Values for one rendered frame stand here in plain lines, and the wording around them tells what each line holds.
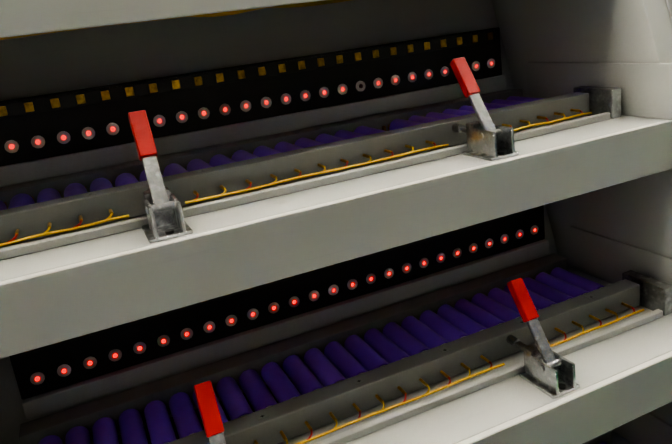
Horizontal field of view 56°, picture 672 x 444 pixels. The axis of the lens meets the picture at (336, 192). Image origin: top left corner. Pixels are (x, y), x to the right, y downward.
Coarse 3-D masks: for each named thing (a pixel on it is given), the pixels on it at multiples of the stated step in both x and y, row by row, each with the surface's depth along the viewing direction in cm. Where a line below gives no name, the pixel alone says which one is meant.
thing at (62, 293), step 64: (576, 64) 65; (640, 64) 58; (256, 128) 60; (576, 128) 58; (640, 128) 55; (320, 192) 47; (384, 192) 45; (448, 192) 48; (512, 192) 50; (576, 192) 53; (64, 256) 40; (128, 256) 39; (192, 256) 41; (256, 256) 42; (320, 256) 44; (0, 320) 37; (64, 320) 38; (128, 320) 40
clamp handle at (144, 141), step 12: (132, 120) 43; (144, 120) 43; (132, 132) 43; (144, 132) 43; (144, 144) 43; (144, 156) 42; (156, 156) 43; (144, 168) 42; (156, 168) 42; (156, 180) 42; (156, 192) 42; (156, 204) 41
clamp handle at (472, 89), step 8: (456, 64) 53; (464, 64) 53; (456, 72) 53; (464, 72) 53; (464, 80) 52; (472, 80) 52; (464, 88) 52; (472, 88) 52; (472, 96) 52; (480, 96) 52; (472, 104) 52; (480, 104) 52; (480, 112) 52; (480, 120) 51; (488, 120) 51; (488, 128) 51
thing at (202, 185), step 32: (576, 96) 61; (416, 128) 55; (448, 128) 56; (256, 160) 50; (288, 160) 50; (320, 160) 51; (352, 160) 52; (384, 160) 52; (96, 192) 46; (128, 192) 46; (192, 192) 48; (224, 192) 47; (0, 224) 43; (32, 224) 43; (64, 224) 44; (96, 224) 43
